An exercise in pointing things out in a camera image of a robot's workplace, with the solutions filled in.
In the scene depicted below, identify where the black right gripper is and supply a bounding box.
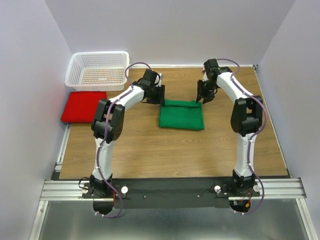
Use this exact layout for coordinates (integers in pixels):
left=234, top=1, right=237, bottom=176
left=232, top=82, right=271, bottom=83
left=195, top=79, right=217, bottom=105

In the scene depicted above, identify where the green t shirt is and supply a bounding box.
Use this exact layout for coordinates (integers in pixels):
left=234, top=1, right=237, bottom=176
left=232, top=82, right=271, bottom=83
left=158, top=99, right=205, bottom=131

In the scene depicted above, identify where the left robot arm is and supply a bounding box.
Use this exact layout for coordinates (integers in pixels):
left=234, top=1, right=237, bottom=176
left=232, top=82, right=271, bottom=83
left=89, top=68, right=165, bottom=198

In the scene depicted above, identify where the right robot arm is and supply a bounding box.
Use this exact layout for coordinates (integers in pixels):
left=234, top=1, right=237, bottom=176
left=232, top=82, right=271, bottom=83
left=196, top=58, right=268, bottom=196

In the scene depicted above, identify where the white plastic perforated basket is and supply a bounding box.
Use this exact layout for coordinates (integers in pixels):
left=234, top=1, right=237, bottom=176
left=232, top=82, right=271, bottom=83
left=64, top=51, right=130, bottom=92

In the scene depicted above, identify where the folded red t shirt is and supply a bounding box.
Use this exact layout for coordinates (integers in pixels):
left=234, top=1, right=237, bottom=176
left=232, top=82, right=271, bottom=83
left=60, top=91, right=107, bottom=124

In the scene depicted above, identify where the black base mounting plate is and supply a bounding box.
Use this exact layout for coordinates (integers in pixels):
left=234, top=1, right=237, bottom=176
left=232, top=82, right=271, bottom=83
left=78, top=177, right=261, bottom=213

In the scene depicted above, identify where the aluminium frame rail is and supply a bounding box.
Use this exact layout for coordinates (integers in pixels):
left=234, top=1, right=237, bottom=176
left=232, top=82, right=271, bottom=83
left=30, top=119, right=318, bottom=240

